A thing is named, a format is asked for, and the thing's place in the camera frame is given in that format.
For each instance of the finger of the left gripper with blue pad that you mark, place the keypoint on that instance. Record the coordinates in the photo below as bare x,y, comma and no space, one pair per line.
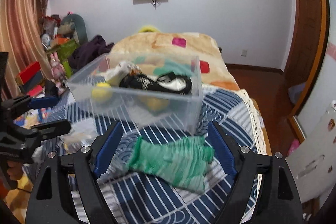
43,102
52,129

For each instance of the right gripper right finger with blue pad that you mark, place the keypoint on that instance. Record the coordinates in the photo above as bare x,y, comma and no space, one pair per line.
222,151

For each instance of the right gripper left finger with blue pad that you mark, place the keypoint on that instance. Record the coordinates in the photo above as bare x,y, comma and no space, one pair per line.
104,147

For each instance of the green knitted cloth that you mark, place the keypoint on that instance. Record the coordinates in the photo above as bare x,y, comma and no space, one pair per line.
182,164

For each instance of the white velvet drawstring pouch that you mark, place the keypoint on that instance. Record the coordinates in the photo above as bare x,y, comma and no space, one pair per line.
115,75

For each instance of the black and white fuzzy pouch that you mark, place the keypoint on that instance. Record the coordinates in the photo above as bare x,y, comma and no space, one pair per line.
167,83

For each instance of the person's left hand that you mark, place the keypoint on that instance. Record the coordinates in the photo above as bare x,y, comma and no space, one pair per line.
15,170

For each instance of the red box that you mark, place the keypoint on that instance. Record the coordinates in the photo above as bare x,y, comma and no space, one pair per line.
28,73

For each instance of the silver glitter pouch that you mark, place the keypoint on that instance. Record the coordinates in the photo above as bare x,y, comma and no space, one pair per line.
76,139

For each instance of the pink bunny figure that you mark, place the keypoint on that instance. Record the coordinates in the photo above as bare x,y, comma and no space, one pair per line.
57,68

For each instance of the white lace bed trim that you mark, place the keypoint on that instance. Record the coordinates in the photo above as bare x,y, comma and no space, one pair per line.
258,134

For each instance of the yellow round sponge ball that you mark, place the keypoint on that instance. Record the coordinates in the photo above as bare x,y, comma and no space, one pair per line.
101,92

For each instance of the green cardboard box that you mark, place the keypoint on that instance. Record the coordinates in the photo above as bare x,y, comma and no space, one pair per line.
64,51

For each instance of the yellow sponge block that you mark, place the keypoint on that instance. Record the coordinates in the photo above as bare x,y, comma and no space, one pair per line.
154,104

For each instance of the dark purple clothing pile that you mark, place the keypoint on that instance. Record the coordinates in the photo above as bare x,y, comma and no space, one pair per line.
89,51

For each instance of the clear plastic storage box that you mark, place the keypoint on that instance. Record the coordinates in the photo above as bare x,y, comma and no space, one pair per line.
183,111

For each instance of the beige colourful patch blanket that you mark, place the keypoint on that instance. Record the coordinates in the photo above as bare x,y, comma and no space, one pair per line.
213,68

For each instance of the grey plush toy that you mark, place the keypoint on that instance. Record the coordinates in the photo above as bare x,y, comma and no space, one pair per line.
73,26

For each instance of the pink striped curtain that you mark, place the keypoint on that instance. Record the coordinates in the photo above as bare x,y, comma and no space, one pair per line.
21,38

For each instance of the yellow round cushion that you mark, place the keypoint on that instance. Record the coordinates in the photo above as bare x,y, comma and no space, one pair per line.
148,28

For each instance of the brown wooden door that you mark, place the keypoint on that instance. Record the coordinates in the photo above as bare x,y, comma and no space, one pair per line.
306,39

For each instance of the wall power outlet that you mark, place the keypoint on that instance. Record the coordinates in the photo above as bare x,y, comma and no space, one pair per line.
244,53

